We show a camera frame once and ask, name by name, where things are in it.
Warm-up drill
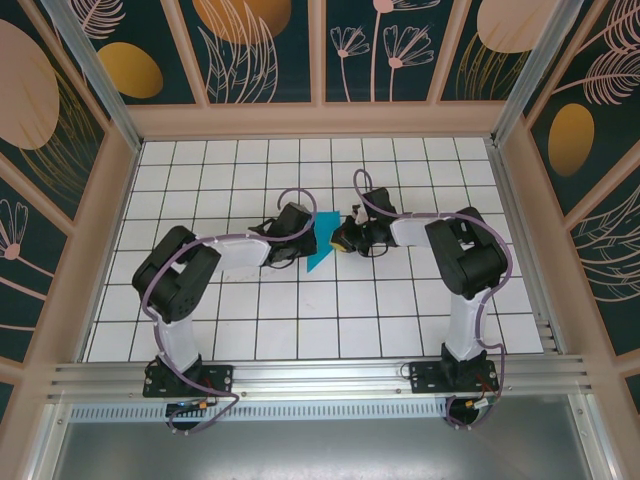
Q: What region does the aluminium corner post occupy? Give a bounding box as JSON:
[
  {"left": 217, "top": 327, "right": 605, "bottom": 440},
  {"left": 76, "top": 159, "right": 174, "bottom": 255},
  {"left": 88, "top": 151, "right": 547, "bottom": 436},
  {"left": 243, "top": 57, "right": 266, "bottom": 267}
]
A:
[
  {"left": 491, "top": 0, "right": 585, "bottom": 147},
  {"left": 39, "top": 0, "right": 145, "bottom": 152}
]

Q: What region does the dark panel with pale circle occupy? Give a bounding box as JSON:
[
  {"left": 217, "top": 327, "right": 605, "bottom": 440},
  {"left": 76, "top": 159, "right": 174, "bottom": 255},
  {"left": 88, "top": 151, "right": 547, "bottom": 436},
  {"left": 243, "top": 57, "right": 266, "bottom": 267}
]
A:
[{"left": 0, "top": 0, "right": 109, "bottom": 224}]

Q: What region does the dark panel with single flower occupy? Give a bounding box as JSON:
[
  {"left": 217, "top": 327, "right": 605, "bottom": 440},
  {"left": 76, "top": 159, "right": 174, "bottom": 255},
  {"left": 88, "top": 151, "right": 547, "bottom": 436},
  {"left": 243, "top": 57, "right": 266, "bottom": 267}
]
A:
[{"left": 0, "top": 174, "right": 69, "bottom": 362}]

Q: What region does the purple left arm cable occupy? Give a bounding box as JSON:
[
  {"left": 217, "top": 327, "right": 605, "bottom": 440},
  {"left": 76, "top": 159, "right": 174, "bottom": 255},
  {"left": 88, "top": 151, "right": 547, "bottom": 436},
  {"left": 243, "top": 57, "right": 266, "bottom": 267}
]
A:
[{"left": 141, "top": 187, "right": 320, "bottom": 435}]

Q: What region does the long aluminium mounting rail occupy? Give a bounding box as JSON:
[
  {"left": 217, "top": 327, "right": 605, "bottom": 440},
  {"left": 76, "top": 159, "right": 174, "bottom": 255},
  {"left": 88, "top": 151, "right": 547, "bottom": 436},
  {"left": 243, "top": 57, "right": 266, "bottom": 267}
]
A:
[{"left": 47, "top": 353, "right": 597, "bottom": 402}]

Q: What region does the blue cloth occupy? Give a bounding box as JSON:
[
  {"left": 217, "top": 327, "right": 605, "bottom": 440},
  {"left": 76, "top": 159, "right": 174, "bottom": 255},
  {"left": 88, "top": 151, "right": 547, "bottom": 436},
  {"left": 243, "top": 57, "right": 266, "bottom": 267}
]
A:
[{"left": 305, "top": 212, "right": 342, "bottom": 274}]

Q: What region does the dark panel with pink flowers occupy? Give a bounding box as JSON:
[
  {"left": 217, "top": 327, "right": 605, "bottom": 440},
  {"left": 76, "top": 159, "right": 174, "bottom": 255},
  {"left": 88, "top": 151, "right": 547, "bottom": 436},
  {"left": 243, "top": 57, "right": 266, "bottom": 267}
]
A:
[{"left": 325, "top": 0, "right": 435, "bottom": 103}]

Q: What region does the dark panel with gold oval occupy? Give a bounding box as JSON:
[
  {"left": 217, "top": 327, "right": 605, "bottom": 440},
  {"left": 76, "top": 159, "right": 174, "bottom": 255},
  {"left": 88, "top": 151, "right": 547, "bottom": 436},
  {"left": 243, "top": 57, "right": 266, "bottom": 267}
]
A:
[{"left": 79, "top": 0, "right": 199, "bottom": 105}]

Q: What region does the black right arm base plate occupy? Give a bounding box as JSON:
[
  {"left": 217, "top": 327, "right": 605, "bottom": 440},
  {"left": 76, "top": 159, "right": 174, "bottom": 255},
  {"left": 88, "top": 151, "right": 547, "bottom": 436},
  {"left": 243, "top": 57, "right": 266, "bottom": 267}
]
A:
[{"left": 408, "top": 359, "right": 499, "bottom": 394}]

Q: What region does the dark panel with pale disc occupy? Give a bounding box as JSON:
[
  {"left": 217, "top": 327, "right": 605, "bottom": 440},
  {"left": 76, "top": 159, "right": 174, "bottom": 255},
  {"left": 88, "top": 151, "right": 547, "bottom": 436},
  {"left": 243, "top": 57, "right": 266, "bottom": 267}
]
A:
[{"left": 439, "top": 0, "right": 546, "bottom": 102}]

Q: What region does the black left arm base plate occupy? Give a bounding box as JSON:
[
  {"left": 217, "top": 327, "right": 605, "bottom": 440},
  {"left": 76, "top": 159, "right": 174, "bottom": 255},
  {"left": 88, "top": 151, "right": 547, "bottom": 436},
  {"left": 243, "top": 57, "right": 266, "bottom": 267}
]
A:
[{"left": 143, "top": 363, "right": 236, "bottom": 399}]

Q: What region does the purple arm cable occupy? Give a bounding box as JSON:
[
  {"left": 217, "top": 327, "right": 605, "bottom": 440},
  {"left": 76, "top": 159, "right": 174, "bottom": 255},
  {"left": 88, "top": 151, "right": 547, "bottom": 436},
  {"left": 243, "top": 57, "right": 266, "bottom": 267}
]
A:
[
  {"left": 352, "top": 168, "right": 515, "bottom": 431},
  {"left": 141, "top": 187, "right": 320, "bottom": 435}
]

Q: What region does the grey metal sheet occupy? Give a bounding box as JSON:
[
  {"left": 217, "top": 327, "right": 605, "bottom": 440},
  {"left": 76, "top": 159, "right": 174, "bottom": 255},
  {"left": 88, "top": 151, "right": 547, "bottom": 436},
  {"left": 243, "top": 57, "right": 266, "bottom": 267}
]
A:
[{"left": 27, "top": 393, "right": 619, "bottom": 480}]

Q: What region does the dark panel with large leaf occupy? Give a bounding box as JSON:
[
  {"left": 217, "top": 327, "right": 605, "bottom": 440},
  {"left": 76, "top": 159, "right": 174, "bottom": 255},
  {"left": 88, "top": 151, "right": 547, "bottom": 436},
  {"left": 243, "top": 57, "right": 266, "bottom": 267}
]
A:
[{"left": 569, "top": 185, "right": 640, "bottom": 357}]

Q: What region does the small circuit board with connector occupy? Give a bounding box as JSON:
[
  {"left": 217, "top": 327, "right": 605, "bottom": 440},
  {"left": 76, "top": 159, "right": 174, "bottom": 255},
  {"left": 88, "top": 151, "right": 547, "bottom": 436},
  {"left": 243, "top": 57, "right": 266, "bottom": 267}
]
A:
[
  {"left": 166, "top": 399, "right": 217, "bottom": 417},
  {"left": 459, "top": 397, "right": 501, "bottom": 417}
]

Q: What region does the slotted grey cable duct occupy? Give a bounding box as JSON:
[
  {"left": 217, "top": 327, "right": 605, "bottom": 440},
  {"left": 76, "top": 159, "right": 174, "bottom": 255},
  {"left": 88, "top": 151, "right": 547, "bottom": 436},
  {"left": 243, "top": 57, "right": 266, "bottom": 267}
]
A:
[{"left": 69, "top": 402, "right": 451, "bottom": 422}]

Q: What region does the aluminium side rail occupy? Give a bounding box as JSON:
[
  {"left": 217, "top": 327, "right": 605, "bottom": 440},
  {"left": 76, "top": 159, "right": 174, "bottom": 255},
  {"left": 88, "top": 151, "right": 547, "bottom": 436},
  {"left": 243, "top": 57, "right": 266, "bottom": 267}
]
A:
[{"left": 485, "top": 138, "right": 569, "bottom": 357}]

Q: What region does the dark panel with orange disc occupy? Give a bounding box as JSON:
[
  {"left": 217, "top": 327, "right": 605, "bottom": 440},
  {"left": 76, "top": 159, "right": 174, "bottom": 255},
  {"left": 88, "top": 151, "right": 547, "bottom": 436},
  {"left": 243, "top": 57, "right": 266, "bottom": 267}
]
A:
[{"left": 178, "top": 0, "right": 317, "bottom": 105}]

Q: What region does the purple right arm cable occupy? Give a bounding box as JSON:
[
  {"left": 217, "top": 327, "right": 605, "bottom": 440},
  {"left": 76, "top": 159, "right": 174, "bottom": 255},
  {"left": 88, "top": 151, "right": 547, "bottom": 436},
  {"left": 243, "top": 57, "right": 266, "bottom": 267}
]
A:
[{"left": 352, "top": 168, "right": 515, "bottom": 431}]

